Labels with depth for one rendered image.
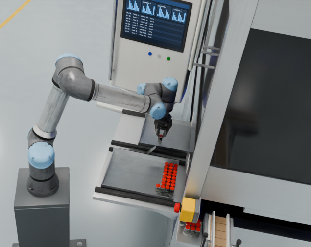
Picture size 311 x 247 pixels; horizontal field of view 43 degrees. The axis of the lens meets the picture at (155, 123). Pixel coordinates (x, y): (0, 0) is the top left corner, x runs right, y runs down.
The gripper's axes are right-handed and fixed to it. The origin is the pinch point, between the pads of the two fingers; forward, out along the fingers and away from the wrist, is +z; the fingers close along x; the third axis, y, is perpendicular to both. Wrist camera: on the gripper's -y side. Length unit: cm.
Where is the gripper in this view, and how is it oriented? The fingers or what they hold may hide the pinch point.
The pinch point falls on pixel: (160, 134)
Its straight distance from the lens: 213.6
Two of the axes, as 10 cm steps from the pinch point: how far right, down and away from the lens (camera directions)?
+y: -1.4, 6.0, -7.9
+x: 9.8, 1.9, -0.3
